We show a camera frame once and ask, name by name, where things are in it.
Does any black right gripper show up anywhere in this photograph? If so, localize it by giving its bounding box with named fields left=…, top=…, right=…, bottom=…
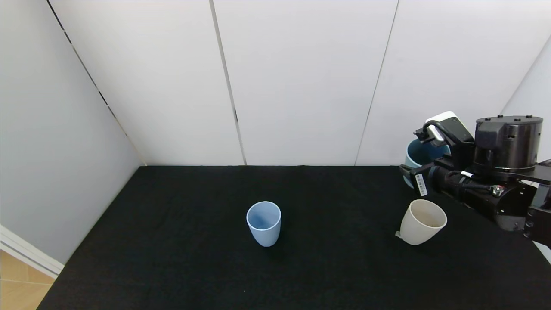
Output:
left=399, top=162, right=448, bottom=197

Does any teal plastic cup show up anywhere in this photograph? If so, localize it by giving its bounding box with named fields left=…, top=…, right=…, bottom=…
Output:
left=404, top=138, right=452, bottom=189

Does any beige plastic cup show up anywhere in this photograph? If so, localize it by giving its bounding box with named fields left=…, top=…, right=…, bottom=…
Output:
left=399, top=199, right=447, bottom=245

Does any light blue plastic cup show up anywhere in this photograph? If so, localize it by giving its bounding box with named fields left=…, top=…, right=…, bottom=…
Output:
left=247, top=201, right=282, bottom=247

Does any white baseboard trim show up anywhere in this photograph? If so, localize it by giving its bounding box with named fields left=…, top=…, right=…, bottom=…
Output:
left=0, top=223, right=65, bottom=279

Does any black camera cable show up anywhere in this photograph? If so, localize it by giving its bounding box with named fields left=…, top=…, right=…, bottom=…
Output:
left=415, top=121, right=502, bottom=194

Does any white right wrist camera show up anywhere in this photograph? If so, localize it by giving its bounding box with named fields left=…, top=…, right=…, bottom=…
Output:
left=425, top=111, right=475, bottom=147

